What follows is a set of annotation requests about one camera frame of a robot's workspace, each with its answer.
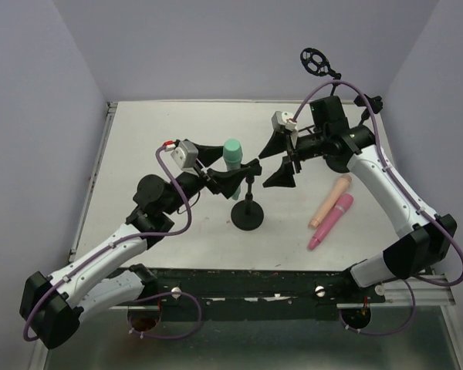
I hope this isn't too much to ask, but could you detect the green toy microphone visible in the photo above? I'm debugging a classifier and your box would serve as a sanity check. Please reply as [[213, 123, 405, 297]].
[[221, 138, 245, 201]]

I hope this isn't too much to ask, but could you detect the black round-base clip stand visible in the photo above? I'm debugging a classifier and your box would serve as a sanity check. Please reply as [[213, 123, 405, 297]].
[[231, 159, 264, 231]]

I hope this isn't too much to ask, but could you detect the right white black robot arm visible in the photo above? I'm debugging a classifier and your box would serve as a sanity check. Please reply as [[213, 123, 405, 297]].
[[259, 96, 457, 288]]

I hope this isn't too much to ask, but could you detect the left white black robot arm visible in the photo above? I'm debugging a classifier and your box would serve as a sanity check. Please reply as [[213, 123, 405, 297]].
[[19, 140, 250, 349]]

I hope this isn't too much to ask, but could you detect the black right clip stand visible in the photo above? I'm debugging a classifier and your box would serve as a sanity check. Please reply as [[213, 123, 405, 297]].
[[323, 96, 375, 173]]

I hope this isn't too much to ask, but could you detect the peach toy microphone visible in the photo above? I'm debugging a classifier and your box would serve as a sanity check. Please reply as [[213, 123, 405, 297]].
[[308, 174, 352, 229]]

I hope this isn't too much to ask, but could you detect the pink toy microphone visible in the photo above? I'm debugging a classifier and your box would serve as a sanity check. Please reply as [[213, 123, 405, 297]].
[[307, 193, 353, 251]]

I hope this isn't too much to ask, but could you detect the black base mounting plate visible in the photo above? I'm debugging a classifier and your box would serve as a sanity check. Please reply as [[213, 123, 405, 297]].
[[128, 264, 385, 322]]

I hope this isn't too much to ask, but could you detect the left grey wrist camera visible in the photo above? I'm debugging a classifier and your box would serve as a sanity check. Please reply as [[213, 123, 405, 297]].
[[171, 140, 198, 171]]

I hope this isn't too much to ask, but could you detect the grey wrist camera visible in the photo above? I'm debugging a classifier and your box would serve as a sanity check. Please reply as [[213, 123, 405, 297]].
[[171, 140, 198, 171], [271, 111, 298, 134]]

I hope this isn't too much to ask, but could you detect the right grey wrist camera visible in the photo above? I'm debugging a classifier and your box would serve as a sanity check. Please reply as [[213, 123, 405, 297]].
[[271, 111, 298, 134]]

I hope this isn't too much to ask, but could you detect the black tripod ring stand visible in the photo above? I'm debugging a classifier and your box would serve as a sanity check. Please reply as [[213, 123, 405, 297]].
[[300, 48, 342, 80]]

